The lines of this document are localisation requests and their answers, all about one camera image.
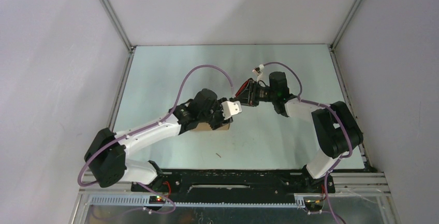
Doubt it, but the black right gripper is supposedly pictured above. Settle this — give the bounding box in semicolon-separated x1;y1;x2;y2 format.
236;80;277;107

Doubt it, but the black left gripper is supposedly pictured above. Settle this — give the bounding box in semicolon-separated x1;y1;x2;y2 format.
199;98;233;130

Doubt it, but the brown cardboard express box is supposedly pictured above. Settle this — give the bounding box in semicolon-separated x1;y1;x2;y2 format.
190;121;234;132

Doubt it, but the red black utility knife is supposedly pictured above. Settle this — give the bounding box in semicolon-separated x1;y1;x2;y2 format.
235;79;250;97

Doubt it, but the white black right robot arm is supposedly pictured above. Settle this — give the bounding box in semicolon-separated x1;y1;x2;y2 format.
235;71;363;192

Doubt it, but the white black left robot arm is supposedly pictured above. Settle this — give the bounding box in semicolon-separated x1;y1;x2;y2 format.
84;88;242;191

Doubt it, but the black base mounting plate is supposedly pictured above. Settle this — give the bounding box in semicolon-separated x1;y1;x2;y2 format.
148;168;335;205

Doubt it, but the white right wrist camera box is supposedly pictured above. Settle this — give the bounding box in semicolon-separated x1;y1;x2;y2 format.
252;64;265;82

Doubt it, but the aluminium frame rail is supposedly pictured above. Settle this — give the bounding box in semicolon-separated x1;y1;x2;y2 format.
70;169;400;223

